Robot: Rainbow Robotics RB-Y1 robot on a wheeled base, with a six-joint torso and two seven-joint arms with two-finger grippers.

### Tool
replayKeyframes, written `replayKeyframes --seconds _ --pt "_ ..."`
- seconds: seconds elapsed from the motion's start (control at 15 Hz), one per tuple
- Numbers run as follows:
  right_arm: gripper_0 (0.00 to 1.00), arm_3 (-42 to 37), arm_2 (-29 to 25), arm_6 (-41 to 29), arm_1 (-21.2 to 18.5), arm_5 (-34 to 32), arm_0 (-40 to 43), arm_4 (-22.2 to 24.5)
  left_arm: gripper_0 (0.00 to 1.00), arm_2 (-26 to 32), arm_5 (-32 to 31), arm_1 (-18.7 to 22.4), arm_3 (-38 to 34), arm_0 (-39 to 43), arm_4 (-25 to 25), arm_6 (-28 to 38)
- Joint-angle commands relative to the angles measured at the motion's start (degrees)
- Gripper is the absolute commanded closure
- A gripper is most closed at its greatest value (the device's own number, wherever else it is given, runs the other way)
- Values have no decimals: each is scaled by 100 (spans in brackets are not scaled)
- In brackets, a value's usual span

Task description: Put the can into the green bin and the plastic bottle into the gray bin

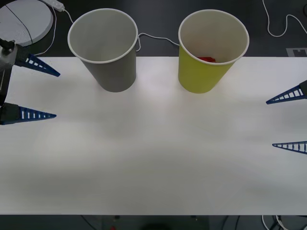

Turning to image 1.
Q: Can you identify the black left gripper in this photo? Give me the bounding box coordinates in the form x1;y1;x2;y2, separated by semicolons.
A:
0;45;61;126

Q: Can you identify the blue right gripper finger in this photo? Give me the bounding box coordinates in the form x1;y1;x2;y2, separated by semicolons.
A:
265;80;307;105
272;141;307;155

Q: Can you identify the grey floor marker plate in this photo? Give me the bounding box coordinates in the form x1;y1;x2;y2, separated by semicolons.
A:
286;47;307;58

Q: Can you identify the white round foam disc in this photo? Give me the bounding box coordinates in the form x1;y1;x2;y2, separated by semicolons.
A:
0;0;55;46

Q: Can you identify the grey plastic bin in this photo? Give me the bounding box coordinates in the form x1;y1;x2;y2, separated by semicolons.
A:
67;8;139;93

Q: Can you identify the white power strip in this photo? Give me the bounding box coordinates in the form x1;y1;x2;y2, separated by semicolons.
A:
39;0;66;12

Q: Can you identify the yellow-green plastic bin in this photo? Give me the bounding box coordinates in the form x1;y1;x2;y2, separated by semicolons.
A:
177;9;250;94

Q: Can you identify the thin grey cable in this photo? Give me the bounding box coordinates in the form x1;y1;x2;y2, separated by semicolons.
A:
35;6;58;56

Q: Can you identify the white looping cable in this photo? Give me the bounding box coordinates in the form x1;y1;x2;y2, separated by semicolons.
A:
261;0;307;38

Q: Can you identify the white coiled cable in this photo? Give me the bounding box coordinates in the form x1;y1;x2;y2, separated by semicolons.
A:
260;214;290;230

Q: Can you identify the white power strip cable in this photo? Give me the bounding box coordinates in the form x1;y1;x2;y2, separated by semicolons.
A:
62;6;180;53

